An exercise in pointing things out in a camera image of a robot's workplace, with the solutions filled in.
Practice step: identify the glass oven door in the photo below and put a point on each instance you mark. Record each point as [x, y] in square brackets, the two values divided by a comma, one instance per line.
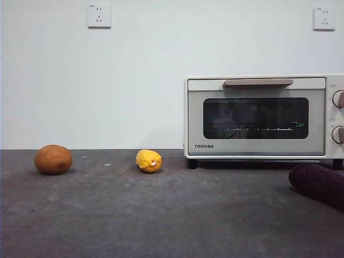
[194, 121]

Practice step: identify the brown potato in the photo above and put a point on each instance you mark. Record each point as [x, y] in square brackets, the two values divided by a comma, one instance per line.
[53, 160]

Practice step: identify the cream toaster oven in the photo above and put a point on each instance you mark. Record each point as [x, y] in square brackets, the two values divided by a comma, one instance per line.
[332, 113]

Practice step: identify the cream oven knob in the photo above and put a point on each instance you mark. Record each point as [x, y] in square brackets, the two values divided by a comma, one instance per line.
[339, 99]
[338, 134]

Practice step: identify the yellow corn cob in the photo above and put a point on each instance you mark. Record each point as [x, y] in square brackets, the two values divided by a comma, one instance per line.
[147, 160]

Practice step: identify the purple eggplant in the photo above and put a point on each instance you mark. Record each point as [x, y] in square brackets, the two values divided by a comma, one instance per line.
[317, 182]

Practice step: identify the white wall socket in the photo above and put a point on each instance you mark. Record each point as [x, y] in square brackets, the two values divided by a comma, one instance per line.
[99, 16]
[324, 18]

